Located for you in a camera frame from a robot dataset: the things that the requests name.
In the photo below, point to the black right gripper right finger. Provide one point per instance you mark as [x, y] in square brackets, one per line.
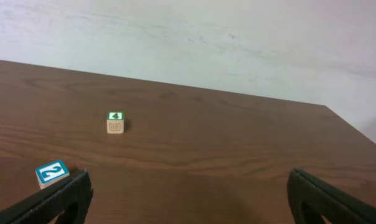
[312, 200]

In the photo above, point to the green number 4 block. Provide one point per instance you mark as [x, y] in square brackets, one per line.
[115, 122]

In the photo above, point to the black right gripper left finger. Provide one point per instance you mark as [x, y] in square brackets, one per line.
[66, 201]

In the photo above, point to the blue number 2 block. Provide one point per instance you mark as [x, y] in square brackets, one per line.
[51, 173]

